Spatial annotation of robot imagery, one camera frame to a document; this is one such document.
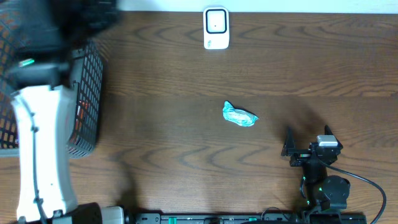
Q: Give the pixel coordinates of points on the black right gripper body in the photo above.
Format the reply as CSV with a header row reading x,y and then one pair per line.
x,y
308,154

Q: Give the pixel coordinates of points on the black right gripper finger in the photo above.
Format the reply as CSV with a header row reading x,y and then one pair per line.
x,y
327,130
289,140

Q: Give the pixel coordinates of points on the teal snack wrapper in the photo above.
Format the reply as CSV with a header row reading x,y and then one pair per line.
x,y
240,117

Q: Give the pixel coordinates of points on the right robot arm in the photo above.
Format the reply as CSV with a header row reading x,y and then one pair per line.
x,y
325,194

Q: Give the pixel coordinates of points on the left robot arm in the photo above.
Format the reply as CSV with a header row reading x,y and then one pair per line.
x,y
51,79

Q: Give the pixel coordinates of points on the white barcode scanner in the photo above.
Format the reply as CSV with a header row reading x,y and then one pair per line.
x,y
216,34

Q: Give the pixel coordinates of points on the grey plastic mesh basket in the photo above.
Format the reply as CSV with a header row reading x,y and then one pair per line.
x,y
87,81

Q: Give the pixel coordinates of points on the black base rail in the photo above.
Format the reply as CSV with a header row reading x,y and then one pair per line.
x,y
156,218

